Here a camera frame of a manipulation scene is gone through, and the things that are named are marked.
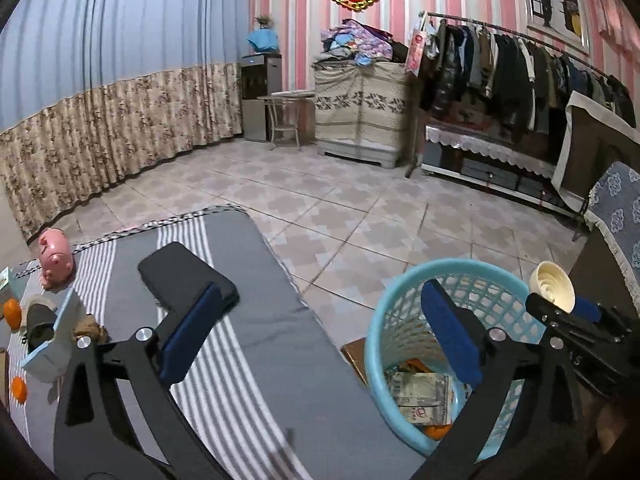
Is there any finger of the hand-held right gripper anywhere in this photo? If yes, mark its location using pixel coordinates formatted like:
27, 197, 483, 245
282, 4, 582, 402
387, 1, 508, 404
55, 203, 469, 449
525, 292, 632, 342
572, 297, 633, 328

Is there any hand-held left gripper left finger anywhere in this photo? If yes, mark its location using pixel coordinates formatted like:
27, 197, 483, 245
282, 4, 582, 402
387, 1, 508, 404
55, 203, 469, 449
52, 281, 223, 480

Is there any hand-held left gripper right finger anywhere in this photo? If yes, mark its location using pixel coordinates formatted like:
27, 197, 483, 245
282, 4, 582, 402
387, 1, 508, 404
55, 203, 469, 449
421, 280, 588, 480

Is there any cream round bowl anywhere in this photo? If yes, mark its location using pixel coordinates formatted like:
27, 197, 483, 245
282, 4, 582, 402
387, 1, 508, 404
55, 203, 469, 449
529, 260, 576, 313

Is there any light blue plastic basket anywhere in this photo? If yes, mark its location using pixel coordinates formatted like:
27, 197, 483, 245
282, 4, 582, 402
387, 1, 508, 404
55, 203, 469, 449
364, 258, 553, 463

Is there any dark snack packet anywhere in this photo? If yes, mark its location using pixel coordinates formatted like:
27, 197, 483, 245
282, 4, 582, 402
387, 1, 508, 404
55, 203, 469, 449
402, 404, 451, 427
387, 372, 449, 409

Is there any orange snack bag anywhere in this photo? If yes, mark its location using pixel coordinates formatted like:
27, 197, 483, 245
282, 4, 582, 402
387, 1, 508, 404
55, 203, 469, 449
404, 357, 453, 441

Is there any small light blue box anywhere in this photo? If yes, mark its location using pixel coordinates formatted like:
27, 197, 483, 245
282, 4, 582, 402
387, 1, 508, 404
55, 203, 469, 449
22, 290, 87, 378

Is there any black roll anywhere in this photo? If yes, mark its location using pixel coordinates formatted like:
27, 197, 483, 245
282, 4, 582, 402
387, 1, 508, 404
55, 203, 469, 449
27, 308, 57, 348

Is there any whole orange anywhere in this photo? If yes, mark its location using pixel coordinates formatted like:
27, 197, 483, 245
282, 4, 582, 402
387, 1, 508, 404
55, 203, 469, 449
2, 298, 22, 331

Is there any person's right hand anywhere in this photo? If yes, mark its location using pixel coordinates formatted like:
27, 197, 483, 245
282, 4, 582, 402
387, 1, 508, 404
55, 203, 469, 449
595, 400, 628, 453

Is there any black zip case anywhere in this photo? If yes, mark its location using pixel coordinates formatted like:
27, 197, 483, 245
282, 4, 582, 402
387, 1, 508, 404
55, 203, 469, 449
137, 241, 240, 313

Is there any grey white striped blanket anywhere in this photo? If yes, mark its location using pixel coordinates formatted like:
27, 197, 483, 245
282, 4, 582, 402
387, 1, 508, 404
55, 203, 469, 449
0, 205, 426, 480

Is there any brown flat board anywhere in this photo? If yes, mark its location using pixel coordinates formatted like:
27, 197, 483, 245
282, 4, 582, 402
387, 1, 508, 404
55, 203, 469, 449
341, 339, 373, 386

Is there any blue patterned chair cover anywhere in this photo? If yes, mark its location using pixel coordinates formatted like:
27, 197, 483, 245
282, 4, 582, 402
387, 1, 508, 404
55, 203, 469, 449
570, 162, 640, 311

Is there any pink piggy bank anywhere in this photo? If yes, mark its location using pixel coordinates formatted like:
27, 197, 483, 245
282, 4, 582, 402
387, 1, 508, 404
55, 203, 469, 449
39, 228, 75, 291

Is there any dark board with white edge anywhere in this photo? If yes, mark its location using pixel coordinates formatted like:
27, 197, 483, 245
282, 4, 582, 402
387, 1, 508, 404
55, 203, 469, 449
552, 91, 640, 211

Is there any low cabinet with lace cloth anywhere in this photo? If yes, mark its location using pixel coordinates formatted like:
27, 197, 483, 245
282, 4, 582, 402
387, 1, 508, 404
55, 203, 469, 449
422, 122, 586, 216

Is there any grey water dispenser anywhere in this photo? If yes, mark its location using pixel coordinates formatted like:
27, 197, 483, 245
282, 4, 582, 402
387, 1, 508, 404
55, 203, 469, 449
239, 53, 283, 143

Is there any cloth covered chest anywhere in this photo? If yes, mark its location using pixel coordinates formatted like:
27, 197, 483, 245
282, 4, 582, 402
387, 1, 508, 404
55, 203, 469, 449
312, 60, 418, 168

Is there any row of hanging clothes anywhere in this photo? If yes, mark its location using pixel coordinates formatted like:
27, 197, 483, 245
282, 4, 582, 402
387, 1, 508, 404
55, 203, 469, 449
420, 19, 638, 136

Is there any small metal stool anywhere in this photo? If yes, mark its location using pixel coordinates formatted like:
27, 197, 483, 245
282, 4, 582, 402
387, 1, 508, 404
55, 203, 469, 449
257, 91, 316, 151

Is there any pink hanging bag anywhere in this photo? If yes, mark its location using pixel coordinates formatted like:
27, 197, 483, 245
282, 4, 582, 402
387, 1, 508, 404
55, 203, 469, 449
404, 30, 426, 73

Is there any blue cloth cover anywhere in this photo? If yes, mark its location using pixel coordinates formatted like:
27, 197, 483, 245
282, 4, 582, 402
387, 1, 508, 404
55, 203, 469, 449
247, 29, 280, 54

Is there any pile of clothes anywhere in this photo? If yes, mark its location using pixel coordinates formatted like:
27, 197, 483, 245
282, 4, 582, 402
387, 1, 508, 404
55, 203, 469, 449
320, 19, 408, 66

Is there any blue floral curtain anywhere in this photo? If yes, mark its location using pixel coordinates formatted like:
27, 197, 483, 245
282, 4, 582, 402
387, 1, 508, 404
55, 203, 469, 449
0, 0, 251, 241

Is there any framed couple photo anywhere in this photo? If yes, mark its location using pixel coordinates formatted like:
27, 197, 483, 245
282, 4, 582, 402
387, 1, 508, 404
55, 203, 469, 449
520, 0, 591, 56

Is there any metal clothes rack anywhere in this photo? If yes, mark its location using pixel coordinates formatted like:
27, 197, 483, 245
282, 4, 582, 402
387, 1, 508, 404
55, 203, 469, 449
405, 10, 640, 181

